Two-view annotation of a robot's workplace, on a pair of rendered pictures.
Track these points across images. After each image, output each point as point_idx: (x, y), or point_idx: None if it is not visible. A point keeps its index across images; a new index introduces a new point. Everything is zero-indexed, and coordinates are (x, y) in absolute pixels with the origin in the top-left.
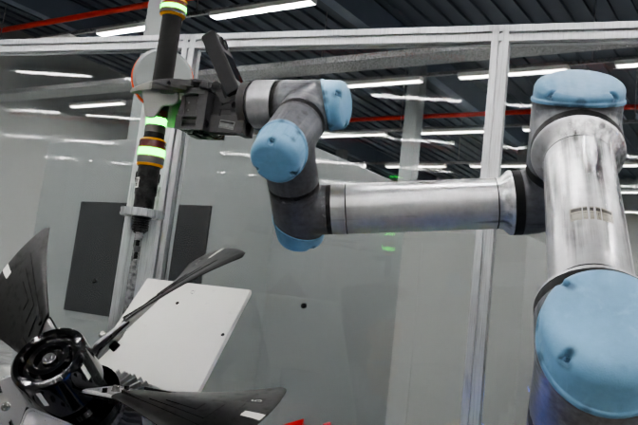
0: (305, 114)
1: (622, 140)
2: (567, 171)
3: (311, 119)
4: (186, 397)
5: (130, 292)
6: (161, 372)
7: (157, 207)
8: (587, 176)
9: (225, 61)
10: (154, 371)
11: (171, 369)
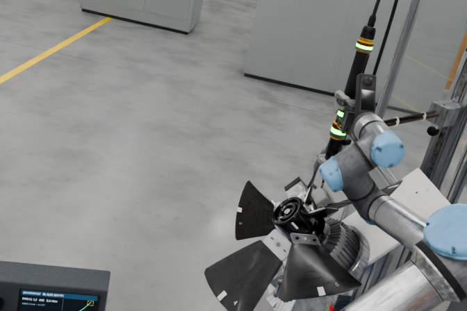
0: (351, 157)
1: (445, 284)
2: (377, 284)
3: (354, 161)
4: (317, 262)
5: (430, 164)
6: (379, 230)
7: (443, 121)
8: (374, 296)
9: (358, 96)
10: (378, 228)
11: (383, 232)
